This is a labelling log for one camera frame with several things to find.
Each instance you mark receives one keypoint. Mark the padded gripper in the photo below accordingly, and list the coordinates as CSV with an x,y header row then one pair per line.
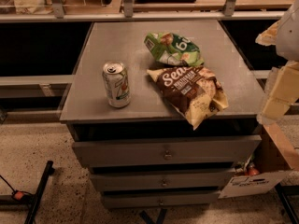
x,y
289,36

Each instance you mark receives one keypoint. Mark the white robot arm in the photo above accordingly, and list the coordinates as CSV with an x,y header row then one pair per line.
x,y
284,34

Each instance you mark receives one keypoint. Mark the silver 7up soda can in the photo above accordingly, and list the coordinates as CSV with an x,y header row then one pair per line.
x,y
116,83

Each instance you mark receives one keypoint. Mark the top grey drawer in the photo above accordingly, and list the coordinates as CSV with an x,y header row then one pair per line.
x,y
137,152

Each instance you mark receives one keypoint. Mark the grey drawer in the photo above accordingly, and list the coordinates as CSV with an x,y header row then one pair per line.
x,y
137,152
162,199
162,179

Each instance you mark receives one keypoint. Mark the cardboard box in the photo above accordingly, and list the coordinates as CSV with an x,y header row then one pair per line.
x,y
275,158

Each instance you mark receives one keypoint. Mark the orange bottle in box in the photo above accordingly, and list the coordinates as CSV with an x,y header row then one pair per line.
x,y
252,170

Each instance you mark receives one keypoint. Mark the brown and yellow chip bag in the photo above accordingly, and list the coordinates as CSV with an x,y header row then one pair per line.
x,y
194,92

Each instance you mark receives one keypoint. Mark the middle grey drawer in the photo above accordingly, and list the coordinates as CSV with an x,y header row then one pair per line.
x,y
162,179

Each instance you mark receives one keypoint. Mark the green chip bag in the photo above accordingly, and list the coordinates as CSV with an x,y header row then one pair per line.
x,y
173,49

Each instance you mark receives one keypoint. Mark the grey drawer cabinet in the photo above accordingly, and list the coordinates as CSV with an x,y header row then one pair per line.
x,y
89,116

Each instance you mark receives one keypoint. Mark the bottom grey drawer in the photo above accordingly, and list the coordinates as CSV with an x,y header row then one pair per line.
x,y
162,199

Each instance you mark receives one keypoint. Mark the black metal stand leg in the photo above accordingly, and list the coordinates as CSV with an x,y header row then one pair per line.
x,y
48,171

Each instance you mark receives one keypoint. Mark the metal shelf rail frame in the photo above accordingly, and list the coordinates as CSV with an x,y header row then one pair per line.
x,y
132,10

